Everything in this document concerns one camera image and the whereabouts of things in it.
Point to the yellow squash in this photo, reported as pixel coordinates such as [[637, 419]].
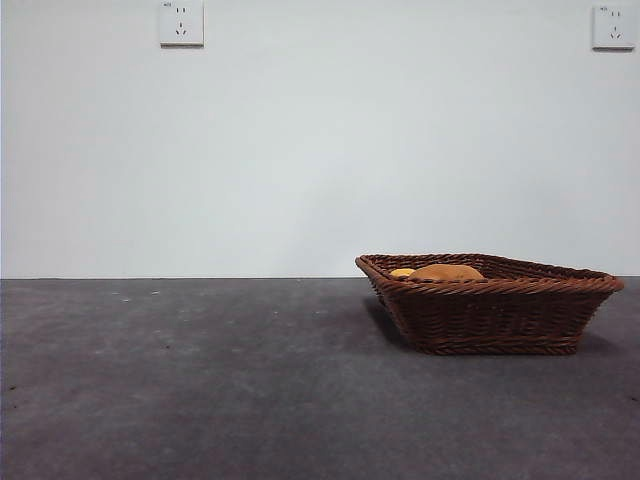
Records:
[[401, 273]]

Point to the brown potato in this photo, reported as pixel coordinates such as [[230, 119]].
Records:
[[447, 273]]

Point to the brown wicker basket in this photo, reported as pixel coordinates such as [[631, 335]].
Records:
[[490, 320]]

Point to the white wall socket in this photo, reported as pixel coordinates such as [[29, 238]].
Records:
[[610, 27], [182, 25]]

